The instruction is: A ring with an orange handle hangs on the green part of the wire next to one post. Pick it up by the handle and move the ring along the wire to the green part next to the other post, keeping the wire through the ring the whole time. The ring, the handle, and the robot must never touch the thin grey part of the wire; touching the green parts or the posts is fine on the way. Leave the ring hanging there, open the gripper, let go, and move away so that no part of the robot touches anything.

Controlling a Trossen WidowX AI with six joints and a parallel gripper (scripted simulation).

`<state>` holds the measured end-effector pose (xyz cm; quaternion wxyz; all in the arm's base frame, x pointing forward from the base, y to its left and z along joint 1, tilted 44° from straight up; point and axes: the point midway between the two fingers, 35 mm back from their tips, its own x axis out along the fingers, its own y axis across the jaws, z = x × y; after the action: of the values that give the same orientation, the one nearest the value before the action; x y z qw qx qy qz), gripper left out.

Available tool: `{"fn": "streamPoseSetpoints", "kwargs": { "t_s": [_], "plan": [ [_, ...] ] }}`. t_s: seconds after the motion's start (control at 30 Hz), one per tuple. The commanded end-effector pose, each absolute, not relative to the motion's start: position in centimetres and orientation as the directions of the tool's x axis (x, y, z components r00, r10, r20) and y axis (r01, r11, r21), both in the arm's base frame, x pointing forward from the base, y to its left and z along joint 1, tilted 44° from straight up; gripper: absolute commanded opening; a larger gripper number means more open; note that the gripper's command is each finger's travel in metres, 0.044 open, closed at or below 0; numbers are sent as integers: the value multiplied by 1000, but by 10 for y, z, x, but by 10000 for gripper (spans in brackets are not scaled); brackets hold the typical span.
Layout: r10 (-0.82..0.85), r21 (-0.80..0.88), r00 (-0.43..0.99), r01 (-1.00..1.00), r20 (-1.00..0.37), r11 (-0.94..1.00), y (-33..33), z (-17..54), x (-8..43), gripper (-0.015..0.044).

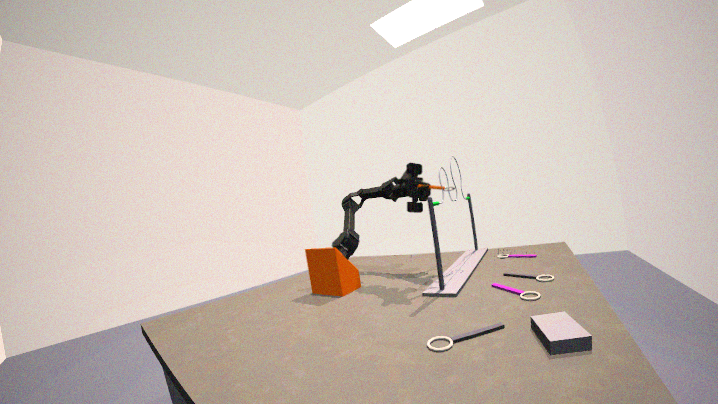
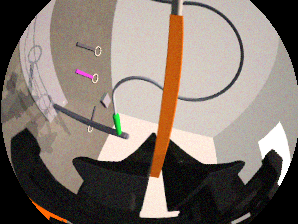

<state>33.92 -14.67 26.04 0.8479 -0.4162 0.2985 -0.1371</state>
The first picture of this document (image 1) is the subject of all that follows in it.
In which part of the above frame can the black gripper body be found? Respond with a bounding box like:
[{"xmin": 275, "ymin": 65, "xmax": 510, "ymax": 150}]
[{"xmin": 399, "ymin": 163, "xmax": 423, "ymax": 213}]

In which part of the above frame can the thin dark grey wire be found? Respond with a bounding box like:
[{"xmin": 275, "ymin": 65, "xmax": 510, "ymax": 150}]
[{"xmin": 422, "ymin": 173, "xmax": 488, "ymax": 297}]

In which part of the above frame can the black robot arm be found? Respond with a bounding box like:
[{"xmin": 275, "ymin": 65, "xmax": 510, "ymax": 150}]
[{"xmin": 331, "ymin": 170, "xmax": 410, "ymax": 260}]

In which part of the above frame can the white loop with dark grey handle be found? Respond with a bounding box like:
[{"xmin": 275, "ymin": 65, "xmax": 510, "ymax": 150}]
[
  {"xmin": 503, "ymin": 272, "xmax": 554, "ymax": 282},
  {"xmin": 426, "ymin": 322, "xmax": 505, "ymax": 352}
]

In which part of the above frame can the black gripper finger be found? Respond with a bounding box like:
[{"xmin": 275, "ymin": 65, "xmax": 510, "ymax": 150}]
[
  {"xmin": 410, "ymin": 185, "xmax": 429, "ymax": 198},
  {"xmin": 410, "ymin": 176, "xmax": 429, "ymax": 185}
]

